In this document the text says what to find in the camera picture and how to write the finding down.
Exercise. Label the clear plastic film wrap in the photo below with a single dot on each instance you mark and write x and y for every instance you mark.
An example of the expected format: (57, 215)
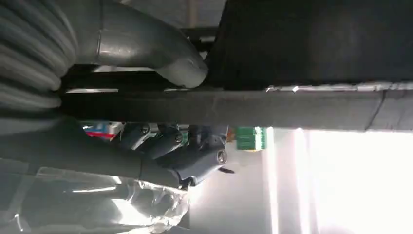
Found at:
(113, 206)

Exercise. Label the red blue printed box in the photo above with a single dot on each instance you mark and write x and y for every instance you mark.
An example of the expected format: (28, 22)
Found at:
(101, 131)

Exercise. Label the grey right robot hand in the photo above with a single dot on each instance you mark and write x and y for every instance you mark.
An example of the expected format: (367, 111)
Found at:
(145, 42)

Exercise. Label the green box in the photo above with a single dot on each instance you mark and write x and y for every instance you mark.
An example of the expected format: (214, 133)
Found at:
(250, 139)

